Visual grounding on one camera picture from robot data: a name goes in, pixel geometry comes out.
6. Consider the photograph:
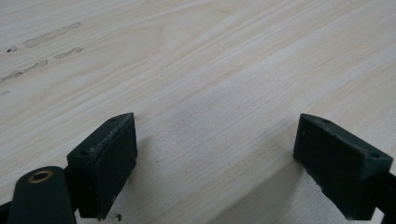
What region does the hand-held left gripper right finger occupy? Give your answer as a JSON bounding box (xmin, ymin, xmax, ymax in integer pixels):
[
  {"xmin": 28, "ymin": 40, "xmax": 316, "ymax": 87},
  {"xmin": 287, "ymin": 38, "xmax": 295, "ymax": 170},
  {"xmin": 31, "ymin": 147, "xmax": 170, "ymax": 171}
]
[{"xmin": 292, "ymin": 113, "xmax": 394, "ymax": 221}]

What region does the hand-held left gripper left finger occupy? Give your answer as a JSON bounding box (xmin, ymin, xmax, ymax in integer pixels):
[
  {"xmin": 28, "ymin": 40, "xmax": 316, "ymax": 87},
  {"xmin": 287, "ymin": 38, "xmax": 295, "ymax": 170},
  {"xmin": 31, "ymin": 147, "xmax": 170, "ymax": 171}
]
[{"xmin": 66, "ymin": 112, "xmax": 138, "ymax": 221}]

